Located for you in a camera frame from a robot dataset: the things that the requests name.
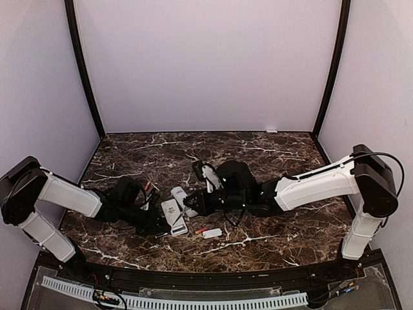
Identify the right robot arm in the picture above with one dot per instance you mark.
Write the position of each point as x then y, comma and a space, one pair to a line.
232, 186

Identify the clear handle screwdriver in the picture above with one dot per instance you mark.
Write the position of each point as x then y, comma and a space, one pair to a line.
179, 217

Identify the white remote with green buttons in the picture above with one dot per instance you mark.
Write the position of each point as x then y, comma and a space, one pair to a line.
172, 211

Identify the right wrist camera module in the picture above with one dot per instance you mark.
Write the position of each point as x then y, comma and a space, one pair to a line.
206, 172

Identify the black right frame post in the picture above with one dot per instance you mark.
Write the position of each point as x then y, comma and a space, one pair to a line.
334, 67

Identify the white battery cover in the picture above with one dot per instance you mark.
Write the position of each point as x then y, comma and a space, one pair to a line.
212, 233

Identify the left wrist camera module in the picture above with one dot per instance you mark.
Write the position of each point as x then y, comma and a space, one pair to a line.
151, 201

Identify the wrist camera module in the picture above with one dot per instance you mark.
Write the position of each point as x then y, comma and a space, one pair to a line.
206, 172
151, 201

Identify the black front rail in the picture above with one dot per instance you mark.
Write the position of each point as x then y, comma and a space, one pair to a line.
315, 277

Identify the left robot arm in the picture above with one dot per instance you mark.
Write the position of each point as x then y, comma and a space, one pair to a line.
28, 186

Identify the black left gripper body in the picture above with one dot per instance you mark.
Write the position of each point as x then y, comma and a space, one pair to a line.
144, 223

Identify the white slotted cable duct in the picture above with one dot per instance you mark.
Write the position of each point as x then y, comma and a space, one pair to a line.
173, 299

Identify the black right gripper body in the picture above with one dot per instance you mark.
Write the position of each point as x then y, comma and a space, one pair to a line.
208, 207

